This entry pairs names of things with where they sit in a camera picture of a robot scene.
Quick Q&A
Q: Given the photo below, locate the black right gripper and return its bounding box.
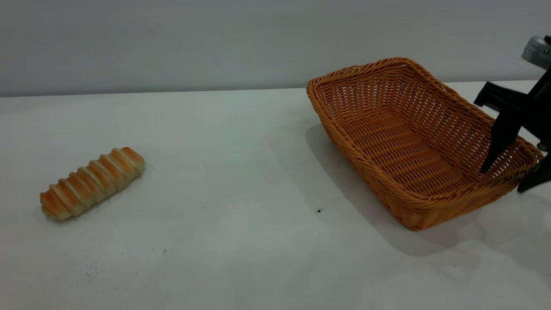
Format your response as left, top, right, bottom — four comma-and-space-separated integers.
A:
474, 68, 551, 193

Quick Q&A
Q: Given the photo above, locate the orange woven wicker basket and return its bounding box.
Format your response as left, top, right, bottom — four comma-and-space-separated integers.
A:
306, 57, 544, 231

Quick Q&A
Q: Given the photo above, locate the striped long bread roll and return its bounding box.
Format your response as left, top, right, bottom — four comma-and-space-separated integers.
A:
40, 147, 145, 221

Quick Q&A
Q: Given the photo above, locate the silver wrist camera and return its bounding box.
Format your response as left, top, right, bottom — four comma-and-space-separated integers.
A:
521, 35, 551, 70

